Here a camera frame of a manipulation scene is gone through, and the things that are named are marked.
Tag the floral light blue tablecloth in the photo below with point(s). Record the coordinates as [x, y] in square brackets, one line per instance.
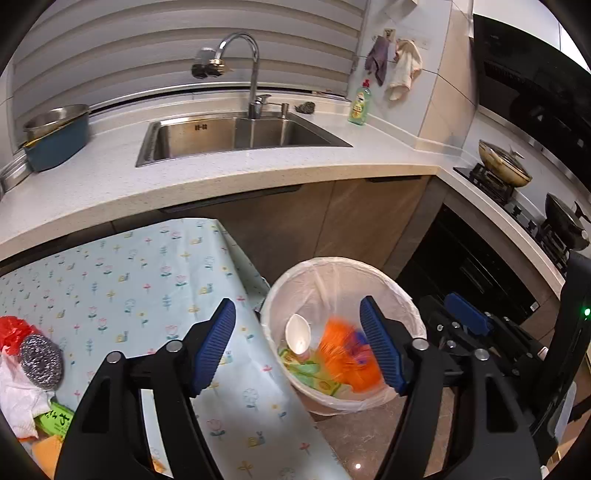
[138, 286]

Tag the white lined trash bin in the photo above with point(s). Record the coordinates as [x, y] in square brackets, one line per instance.
[332, 286]

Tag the purple cloth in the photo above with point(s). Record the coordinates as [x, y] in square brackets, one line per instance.
[379, 60]

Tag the cream cloth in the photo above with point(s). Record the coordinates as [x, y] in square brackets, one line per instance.
[404, 69]

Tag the orange foam net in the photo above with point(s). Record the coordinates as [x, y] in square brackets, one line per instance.
[48, 450]

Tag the chrome kitchen faucet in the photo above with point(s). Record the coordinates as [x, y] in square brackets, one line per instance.
[253, 69]

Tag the black gas stove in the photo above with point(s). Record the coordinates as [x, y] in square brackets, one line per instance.
[508, 198]

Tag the dark scouring pad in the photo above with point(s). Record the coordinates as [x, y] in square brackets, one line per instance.
[305, 107]

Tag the green dish soap bottle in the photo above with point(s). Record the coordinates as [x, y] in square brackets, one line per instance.
[359, 108]

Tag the white plastic spoon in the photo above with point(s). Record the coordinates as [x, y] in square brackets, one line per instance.
[298, 332]

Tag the orange plastic bag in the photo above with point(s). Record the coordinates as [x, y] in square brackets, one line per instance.
[341, 350]

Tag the blue pot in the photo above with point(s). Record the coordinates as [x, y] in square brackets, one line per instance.
[55, 150]

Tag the wok with glass lid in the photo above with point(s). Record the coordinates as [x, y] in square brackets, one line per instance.
[503, 164]

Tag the steel bowl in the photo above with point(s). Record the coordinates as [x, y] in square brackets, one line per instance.
[55, 117]

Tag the black wok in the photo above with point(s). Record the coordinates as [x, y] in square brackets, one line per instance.
[565, 221]

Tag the wooden cabinet door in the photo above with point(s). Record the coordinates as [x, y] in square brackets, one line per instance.
[277, 230]
[374, 217]

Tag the stainless steel sink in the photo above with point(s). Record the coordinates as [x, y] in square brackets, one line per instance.
[207, 138]

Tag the white paper towel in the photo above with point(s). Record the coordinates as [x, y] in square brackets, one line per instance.
[21, 397]

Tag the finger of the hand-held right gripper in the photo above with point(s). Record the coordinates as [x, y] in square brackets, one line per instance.
[443, 332]
[466, 314]

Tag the green packet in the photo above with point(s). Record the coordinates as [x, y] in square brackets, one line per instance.
[55, 417]

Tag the green printed wrapper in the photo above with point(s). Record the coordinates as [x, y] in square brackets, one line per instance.
[304, 369]

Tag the red plastic bag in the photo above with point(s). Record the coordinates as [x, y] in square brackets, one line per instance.
[14, 330]

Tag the steel wool scrubber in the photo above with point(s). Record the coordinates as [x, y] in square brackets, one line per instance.
[41, 360]

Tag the black range hood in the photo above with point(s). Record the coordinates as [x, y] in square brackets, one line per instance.
[531, 83]

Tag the wall hook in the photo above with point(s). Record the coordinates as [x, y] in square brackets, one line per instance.
[389, 34]

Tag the grey window blind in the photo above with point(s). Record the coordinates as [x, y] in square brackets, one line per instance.
[138, 46]

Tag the black built-in oven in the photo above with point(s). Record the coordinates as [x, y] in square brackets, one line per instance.
[461, 258]

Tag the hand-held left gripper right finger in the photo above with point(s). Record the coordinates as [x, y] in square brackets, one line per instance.
[378, 346]

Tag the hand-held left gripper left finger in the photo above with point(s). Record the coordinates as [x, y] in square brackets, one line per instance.
[214, 350]

